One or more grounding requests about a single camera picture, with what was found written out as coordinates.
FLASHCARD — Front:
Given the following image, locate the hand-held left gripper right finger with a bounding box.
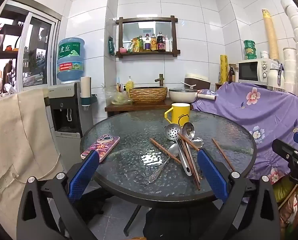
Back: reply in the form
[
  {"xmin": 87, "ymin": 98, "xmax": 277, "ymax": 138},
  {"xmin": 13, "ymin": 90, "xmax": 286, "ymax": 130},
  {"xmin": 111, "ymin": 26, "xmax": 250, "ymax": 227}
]
[{"xmin": 197, "ymin": 149, "xmax": 281, "ymax": 240}]

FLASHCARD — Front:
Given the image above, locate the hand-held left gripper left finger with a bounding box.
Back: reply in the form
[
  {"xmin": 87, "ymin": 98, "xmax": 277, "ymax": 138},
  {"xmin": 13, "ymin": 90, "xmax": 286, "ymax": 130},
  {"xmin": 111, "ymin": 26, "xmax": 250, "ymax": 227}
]
[{"xmin": 16, "ymin": 150, "xmax": 101, "ymax": 240}]

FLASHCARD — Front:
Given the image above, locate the brown wooden chopstick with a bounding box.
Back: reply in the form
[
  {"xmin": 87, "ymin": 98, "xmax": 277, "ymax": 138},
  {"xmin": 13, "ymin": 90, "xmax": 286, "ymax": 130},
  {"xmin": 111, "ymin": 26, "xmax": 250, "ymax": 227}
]
[
  {"xmin": 177, "ymin": 132, "xmax": 200, "ymax": 151},
  {"xmin": 149, "ymin": 137, "xmax": 181, "ymax": 164},
  {"xmin": 211, "ymin": 138, "xmax": 236, "ymax": 172}
]

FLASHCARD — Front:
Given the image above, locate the long steel spoon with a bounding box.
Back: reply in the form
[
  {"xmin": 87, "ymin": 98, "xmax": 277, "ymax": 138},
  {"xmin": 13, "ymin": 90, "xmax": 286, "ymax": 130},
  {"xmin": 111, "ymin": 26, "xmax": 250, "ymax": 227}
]
[{"xmin": 148, "ymin": 143, "xmax": 180, "ymax": 183}]

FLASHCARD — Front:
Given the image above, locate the steel ladle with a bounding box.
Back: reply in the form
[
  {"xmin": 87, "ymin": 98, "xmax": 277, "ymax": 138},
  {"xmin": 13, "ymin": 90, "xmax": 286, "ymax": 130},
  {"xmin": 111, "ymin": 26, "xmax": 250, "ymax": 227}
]
[{"xmin": 182, "ymin": 122, "xmax": 203, "ymax": 180}]

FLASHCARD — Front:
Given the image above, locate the steel slotted spoon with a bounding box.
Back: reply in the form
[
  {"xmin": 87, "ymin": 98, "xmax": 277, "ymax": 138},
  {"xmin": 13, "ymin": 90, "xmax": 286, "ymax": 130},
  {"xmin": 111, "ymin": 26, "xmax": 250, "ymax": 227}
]
[{"xmin": 164, "ymin": 124, "xmax": 192, "ymax": 177}]

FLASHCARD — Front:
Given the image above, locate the yellow mug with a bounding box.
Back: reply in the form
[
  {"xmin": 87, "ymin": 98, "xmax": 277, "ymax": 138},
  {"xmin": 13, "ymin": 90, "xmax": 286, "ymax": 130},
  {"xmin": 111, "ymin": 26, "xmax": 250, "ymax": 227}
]
[{"xmin": 164, "ymin": 102, "xmax": 191, "ymax": 127}]

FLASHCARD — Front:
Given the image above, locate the phone in purple cartoon case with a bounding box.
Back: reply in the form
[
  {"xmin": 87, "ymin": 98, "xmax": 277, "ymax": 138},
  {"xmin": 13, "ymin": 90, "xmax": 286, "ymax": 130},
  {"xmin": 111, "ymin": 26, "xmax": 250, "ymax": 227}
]
[{"xmin": 80, "ymin": 135, "xmax": 121, "ymax": 163}]

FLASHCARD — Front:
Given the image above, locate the purple floral cloth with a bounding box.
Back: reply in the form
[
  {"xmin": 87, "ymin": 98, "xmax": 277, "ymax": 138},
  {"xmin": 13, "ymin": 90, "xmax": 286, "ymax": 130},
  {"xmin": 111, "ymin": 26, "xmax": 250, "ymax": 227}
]
[{"xmin": 191, "ymin": 81, "xmax": 298, "ymax": 185}]

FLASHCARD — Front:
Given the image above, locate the round glass table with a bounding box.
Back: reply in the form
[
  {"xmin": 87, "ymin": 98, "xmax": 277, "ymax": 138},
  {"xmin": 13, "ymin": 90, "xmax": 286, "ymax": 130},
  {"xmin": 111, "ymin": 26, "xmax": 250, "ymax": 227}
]
[{"xmin": 79, "ymin": 109, "xmax": 258, "ymax": 235}]

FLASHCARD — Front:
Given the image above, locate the white electric kettle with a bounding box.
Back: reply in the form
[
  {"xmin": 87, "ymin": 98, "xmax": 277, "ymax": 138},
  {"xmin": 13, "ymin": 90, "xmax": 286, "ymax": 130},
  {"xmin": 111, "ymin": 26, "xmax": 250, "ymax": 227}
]
[{"xmin": 267, "ymin": 59, "xmax": 286, "ymax": 92}]

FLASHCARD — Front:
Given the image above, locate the grey water dispenser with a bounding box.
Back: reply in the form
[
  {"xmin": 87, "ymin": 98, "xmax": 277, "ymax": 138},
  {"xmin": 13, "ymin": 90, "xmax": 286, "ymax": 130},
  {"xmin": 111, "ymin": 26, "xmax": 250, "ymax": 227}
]
[{"xmin": 47, "ymin": 81, "xmax": 94, "ymax": 180}]

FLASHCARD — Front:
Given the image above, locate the short stack of white bowls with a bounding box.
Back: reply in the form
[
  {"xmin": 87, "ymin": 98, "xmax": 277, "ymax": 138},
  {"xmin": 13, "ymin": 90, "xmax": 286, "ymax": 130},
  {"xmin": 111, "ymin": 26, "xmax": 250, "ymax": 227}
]
[{"xmin": 282, "ymin": 47, "xmax": 298, "ymax": 93}]

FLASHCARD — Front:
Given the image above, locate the beige cloth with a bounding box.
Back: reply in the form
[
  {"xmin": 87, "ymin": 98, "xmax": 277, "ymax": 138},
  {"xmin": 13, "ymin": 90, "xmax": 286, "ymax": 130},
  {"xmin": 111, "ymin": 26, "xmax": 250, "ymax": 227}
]
[{"xmin": 0, "ymin": 88, "xmax": 64, "ymax": 238}]

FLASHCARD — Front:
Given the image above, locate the white microwave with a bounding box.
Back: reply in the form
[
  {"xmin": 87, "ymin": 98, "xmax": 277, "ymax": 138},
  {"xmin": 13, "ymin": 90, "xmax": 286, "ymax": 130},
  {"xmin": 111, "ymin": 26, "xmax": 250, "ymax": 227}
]
[{"xmin": 237, "ymin": 58, "xmax": 279, "ymax": 85}]

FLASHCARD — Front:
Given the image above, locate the clear plastic bag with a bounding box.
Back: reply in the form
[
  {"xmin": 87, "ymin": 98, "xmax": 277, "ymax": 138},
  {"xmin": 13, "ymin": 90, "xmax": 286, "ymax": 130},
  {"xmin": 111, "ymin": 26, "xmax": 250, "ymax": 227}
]
[{"xmin": 102, "ymin": 85, "xmax": 134, "ymax": 106}]

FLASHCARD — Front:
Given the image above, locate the white paper cup dispenser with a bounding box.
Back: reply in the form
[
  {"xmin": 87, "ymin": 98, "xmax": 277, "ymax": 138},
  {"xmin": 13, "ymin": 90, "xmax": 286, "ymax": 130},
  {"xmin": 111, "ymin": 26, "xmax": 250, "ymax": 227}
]
[{"xmin": 80, "ymin": 76, "xmax": 97, "ymax": 107}]

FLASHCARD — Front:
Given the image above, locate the white pot with glass lid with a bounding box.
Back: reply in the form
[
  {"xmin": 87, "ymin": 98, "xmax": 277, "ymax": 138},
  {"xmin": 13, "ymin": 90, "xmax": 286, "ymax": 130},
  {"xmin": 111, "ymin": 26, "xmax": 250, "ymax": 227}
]
[{"xmin": 168, "ymin": 87, "xmax": 218, "ymax": 104}]

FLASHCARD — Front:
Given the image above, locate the wooden side table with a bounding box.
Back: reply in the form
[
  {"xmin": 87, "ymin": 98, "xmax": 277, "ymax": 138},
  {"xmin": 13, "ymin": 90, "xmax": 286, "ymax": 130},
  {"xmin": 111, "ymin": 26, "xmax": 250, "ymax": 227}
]
[{"xmin": 104, "ymin": 97, "xmax": 194, "ymax": 117}]

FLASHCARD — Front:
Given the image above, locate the brown and cream rice cooker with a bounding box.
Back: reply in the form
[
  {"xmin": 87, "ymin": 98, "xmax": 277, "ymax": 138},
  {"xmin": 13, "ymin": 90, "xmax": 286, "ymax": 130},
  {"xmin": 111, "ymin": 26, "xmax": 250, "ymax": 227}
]
[{"xmin": 181, "ymin": 73, "xmax": 211, "ymax": 91}]

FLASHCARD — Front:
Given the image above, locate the wicker pattern basin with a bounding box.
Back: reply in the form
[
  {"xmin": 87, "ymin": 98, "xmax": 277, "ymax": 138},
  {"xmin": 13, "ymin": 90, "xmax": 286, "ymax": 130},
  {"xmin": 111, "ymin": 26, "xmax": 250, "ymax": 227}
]
[{"xmin": 128, "ymin": 86, "xmax": 168, "ymax": 104}]

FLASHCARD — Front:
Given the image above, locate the yellow wrap roll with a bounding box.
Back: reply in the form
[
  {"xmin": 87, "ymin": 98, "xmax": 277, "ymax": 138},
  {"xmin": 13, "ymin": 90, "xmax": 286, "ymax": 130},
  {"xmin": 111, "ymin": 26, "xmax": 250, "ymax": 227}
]
[{"xmin": 220, "ymin": 54, "xmax": 229, "ymax": 83}]

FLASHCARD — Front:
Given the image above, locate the yellow soap bottle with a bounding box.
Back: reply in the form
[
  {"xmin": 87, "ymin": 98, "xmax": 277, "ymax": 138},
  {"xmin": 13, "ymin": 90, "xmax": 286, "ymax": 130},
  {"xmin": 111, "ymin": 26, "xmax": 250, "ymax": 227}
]
[{"xmin": 125, "ymin": 75, "xmax": 135, "ymax": 91}]

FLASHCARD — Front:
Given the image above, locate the tall stack of paper cups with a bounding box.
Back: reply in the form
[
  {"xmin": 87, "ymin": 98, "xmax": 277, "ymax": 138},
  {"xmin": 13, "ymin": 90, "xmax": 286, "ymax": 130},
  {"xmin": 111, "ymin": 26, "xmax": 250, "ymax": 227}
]
[{"xmin": 261, "ymin": 8, "xmax": 280, "ymax": 61}]

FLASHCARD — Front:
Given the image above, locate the bronze faucet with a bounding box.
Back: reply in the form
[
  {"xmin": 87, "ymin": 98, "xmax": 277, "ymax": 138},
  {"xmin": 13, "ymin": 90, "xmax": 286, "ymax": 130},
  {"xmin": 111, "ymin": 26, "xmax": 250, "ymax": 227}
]
[{"xmin": 154, "ymin": 73, "xmax": 165, "ymax": 88}]

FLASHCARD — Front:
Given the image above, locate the blue water jug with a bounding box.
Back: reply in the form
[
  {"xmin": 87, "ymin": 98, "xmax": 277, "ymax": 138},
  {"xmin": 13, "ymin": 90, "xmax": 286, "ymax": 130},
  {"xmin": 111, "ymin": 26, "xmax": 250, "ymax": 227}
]
[{"xmin": 56, "ymin": 37, "xmax": 86, "ymax": 84}]

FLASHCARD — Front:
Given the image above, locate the sliding glass window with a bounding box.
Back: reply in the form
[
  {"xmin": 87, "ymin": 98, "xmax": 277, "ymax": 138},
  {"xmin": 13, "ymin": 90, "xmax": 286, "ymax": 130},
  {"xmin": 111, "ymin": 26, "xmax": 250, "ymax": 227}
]
[{"xmin": 16, "ymin": 9, "xmax": 62, "ymax": 92}]

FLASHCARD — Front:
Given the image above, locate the green hanging packet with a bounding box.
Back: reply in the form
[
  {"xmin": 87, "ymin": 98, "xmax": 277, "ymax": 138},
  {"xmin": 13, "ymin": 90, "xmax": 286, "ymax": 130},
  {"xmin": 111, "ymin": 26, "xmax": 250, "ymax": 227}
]
[{"xmin": 108, "ymin": 35, "xmax": 116, "ymax": 56}]

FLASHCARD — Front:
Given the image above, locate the wooden framed mirror shelf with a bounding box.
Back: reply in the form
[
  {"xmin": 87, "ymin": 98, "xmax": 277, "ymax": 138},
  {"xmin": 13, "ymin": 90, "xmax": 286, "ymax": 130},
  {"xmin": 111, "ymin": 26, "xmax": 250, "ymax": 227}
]
[{"xmin": 115, "ymin": 16, "xmax": 181, "ymax": 59}]

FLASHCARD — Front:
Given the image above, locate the yellow seasoning pouch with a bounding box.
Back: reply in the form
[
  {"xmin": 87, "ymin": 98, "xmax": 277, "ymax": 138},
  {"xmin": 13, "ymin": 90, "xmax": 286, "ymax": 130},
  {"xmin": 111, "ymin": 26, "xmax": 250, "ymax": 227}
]
[{"xmin": 127, "ymin": 38, "xmax": 139, "ymax": 53}]

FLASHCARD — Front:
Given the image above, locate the dark soy sauce bottle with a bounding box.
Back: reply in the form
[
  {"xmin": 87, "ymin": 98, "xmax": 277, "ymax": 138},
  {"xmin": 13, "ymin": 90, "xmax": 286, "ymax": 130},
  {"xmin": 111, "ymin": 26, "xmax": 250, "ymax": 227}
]
[{"xmin": 156, "ymin": 32, "xmax": 166, "ymax": 52}]

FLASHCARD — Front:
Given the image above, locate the dark wooden display shelf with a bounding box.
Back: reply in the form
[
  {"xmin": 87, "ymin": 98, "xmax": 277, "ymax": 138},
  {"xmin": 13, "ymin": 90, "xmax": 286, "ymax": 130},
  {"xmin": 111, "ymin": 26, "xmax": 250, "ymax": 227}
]
[{"xmin": 0, "ymin": 4, "xmax": 23, "ymax": 99}]

